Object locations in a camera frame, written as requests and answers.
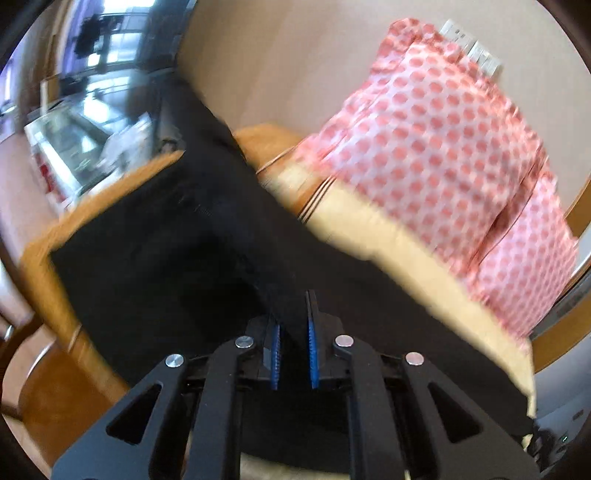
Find black pants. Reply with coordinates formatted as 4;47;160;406
48;73;536;473

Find wooden chair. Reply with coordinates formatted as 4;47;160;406
1;316;112;477

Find cream bed sheet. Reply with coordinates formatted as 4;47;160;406
239;162;538;480

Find pink polka dot pillow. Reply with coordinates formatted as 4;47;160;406
294;18;547;274
466;166;578;338

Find glass display cabinet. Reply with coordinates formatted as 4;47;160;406
24;71;184;215

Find wooden door frame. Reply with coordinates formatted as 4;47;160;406
531;180;590;373

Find orange wooden bed frame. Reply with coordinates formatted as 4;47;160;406
19;123;306;393

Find white wall socket panel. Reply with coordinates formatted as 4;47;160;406
440;19;502;80

